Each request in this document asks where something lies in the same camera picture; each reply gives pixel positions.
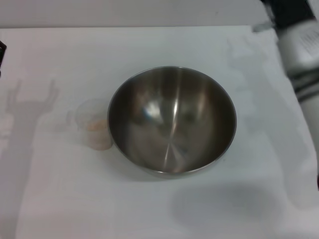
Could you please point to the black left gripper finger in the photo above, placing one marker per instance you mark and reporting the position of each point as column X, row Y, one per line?
column 2, row 53

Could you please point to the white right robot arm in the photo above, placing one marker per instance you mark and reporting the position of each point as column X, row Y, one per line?
column 299, row 44

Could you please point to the stainless steel mixing bowl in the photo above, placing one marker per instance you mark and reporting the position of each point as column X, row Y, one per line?
column 172, row 122

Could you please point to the clear plastic measuring cup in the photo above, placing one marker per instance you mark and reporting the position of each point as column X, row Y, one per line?
column 87, row 112

